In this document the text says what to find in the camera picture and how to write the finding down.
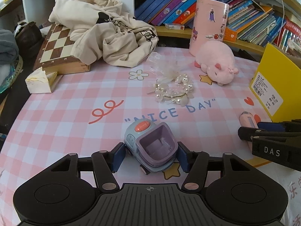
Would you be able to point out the beige cloth bag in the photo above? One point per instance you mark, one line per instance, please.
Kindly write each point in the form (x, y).
(100, 29)

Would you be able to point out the pink checkered tablecloth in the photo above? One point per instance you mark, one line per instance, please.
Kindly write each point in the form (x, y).
(88, 112)

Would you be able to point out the grey folded clothing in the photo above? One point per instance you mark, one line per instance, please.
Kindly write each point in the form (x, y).
(9, 50)

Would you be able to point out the pink cylindrical container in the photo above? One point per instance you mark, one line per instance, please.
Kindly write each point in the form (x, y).
(209, 23)

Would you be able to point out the white bookshelf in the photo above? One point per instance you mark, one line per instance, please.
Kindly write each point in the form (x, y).
(141, 9)

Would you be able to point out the pearl flower hair accessory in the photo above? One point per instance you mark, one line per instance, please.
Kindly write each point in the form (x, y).
(171, 85)

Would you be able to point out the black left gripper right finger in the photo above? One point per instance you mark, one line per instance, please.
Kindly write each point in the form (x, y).
(195, 164)

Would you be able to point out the blue purple toy truck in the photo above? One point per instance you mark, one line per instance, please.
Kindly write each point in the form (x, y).
(153, 145)

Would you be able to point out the wooden chess board box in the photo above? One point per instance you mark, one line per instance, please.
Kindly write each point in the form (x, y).
(55, 53)

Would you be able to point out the small pink stapler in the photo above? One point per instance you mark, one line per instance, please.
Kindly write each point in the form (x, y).
(247, 120)

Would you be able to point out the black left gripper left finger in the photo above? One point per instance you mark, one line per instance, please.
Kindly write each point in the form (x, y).
(105, 164)

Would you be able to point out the white paper box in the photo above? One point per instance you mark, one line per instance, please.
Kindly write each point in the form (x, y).
(41, 82)

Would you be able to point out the pink plush pig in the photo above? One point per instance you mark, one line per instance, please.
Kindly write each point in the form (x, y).
(217, 60)

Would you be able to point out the yellow cardboard box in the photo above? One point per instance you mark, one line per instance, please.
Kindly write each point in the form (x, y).
(276, 84)

